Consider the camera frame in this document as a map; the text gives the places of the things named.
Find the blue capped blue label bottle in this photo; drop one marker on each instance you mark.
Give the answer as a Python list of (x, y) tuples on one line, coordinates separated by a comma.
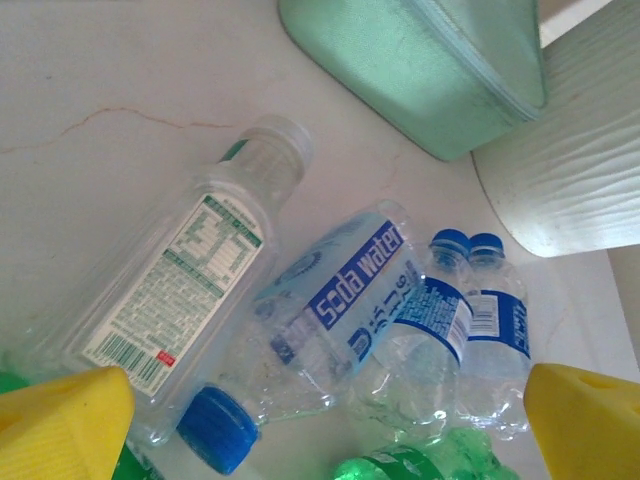
[(435, 310), (500, 320)]

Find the long green soda bottle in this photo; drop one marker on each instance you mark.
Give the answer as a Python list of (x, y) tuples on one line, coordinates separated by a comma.
[(430, 460)]

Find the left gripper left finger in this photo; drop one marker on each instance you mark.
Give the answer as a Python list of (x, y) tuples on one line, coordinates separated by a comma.
[(55, 435)]

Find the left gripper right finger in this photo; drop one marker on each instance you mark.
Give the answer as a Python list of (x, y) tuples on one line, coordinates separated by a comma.
[(585, 430)]

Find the white ribbed waste bin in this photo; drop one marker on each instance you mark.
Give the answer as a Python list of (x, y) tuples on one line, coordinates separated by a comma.
[(575, 175)]

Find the green plastic lidded box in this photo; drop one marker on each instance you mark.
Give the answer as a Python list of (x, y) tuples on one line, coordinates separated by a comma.
[(415, 65)]

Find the clear bottle green white label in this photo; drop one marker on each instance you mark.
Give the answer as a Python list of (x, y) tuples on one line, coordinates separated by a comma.
[(200, 275)]

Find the soda water bottle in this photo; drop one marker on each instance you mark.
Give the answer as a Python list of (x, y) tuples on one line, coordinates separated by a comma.
[(350, 280)]

